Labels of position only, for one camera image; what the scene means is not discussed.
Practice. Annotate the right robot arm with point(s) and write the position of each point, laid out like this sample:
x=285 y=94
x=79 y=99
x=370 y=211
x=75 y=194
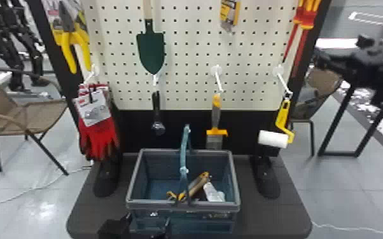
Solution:
x=372 y=65

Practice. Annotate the yellow scraper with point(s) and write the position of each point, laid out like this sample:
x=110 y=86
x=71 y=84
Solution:
x=216 y=133

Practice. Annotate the white pegboard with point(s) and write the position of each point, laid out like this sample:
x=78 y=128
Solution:
x=191 y=50

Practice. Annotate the white packet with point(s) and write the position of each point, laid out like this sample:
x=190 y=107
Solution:
x=213 y=194

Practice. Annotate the green trowel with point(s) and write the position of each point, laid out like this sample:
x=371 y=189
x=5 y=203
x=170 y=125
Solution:
x=150 y=48

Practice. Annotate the yellow paint roller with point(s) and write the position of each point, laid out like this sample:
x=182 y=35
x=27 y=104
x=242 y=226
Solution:
x=273 y=138

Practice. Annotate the blue basket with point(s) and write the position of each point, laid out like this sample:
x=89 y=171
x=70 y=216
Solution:
x=164 y=207

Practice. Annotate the red gloves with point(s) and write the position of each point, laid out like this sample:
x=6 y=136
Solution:
x=98 y=136

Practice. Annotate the yellow tape measure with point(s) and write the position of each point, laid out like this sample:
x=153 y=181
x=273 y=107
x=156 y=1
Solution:
x=229 y=13

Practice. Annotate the beige chair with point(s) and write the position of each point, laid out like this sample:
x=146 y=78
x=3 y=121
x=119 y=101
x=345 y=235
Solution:
x=321 y=83
x=18 y=115

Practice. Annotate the yellow pliers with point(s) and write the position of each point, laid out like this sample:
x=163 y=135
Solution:
x=68 y=43

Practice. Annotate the red screwdriver set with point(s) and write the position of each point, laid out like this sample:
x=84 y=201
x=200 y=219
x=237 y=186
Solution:
x=306 y=16

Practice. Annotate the side table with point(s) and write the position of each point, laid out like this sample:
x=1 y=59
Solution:
x=335 y=42

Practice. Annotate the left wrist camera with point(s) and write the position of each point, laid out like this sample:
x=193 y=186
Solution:
x=113 y=229

